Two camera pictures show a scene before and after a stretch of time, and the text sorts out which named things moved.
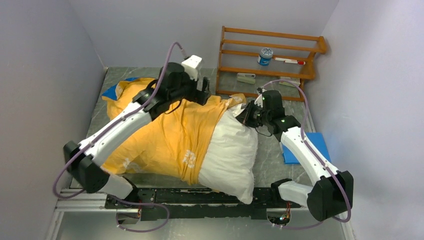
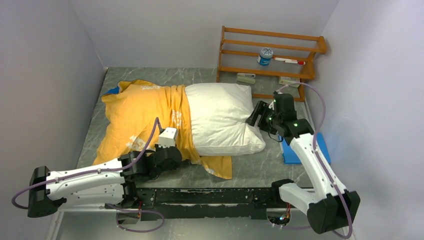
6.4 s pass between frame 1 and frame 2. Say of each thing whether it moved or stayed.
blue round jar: stayed
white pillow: moved
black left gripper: moved
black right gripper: stayed
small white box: stayed
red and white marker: stayed
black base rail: stayed
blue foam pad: stayed
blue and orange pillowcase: moved
